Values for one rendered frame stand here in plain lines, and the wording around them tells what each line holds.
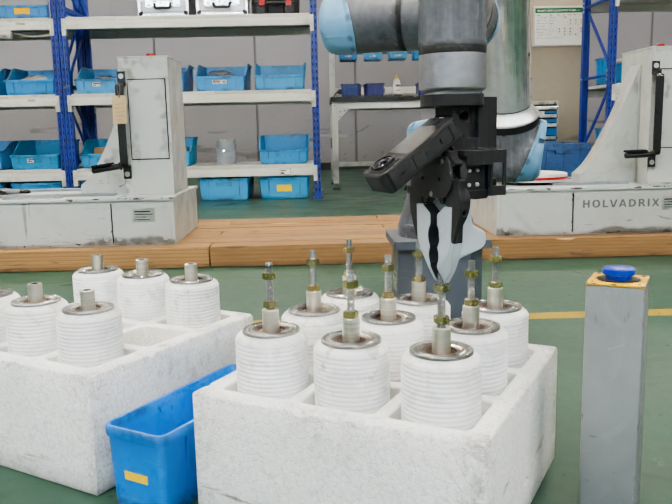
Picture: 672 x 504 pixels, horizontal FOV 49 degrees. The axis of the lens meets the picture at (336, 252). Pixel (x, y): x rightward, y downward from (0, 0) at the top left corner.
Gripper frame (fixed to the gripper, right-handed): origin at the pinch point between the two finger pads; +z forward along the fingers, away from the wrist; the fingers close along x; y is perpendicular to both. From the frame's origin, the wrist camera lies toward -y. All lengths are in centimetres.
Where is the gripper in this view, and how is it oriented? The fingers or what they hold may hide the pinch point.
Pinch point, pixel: (437, 271)
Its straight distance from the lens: 86.7
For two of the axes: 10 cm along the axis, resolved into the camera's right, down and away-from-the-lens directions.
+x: -5.0, -1.3, 8.5
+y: 8.6, -1.0, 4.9
